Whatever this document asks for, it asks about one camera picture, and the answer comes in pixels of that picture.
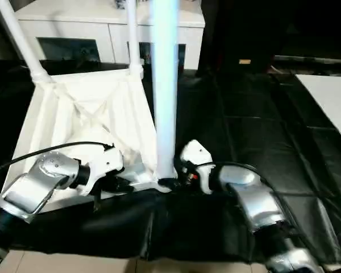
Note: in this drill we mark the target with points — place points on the white plastic table top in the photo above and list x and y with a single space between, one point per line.
82 113

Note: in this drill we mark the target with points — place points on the white plastic table leg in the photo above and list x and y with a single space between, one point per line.
134 34
164 85
20 37

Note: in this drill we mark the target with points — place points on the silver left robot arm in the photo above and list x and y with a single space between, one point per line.
39 182

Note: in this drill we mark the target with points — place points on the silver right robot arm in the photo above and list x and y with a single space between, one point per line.
261 199

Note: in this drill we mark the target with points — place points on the black mat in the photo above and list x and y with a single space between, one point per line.
258 128

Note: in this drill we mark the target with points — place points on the black speaker with yellow label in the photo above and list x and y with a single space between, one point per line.
244 61

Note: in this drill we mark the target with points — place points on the white cabinet with glass doors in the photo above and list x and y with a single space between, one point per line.
74 28

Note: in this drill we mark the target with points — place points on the white side table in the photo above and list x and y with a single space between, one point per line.
329 96

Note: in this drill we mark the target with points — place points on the brown low console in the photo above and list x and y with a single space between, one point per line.
312 59

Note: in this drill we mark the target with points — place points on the grey curtain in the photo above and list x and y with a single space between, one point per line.
0 42

